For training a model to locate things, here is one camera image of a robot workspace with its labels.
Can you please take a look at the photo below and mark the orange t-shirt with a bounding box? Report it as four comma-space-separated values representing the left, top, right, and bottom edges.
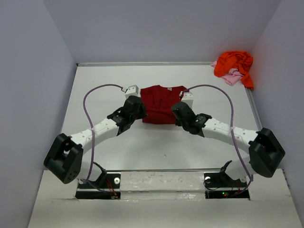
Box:
217, 51, 254, 90

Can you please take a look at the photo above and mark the pink t-shirt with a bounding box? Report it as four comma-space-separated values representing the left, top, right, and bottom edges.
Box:
210, 59, 244, 86

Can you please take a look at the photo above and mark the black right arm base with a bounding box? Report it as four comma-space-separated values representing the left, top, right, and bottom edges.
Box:
203, 172, 250, 200

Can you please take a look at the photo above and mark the dark red t-shirt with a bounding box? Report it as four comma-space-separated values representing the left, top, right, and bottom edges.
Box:
140, 85, 186, 124

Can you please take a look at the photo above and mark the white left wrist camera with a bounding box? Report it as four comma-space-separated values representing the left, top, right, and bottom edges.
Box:
125, 85, 139, 99

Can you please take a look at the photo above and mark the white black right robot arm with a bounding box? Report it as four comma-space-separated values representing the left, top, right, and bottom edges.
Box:
171, 102, 285, 188

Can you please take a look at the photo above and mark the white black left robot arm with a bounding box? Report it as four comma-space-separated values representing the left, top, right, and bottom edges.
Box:
43, 95, 146, 184

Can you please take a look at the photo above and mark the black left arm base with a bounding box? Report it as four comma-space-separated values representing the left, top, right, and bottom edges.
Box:
75, 172, 121, 200

